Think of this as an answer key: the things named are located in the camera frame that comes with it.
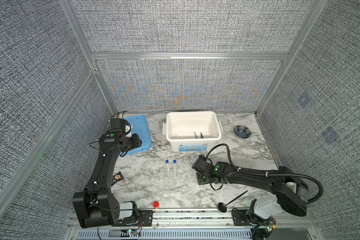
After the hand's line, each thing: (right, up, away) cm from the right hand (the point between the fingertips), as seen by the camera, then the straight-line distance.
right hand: (199, 178), depth 84 cm
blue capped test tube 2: (-18, +11, -7) cm, 22 cm away
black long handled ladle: (+11, -12, -7) cm, 18 cm away
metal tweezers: (0, +23, +22) cm, 32 cm away
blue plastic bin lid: (-41, +30, +28) cm, 58 cm away
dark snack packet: (-48, 0, +2) cm, 48 cm away
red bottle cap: (-23, -11, -7) cm, 27 cm away
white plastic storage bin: (-2, +26, +23) cm, 34 cm away
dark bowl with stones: (+33, +26, +21) cm, 47 cm away
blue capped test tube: (-14, +11, -8) cm, 19 cm away
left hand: (-34, +20, -2) cm, 40 cm away
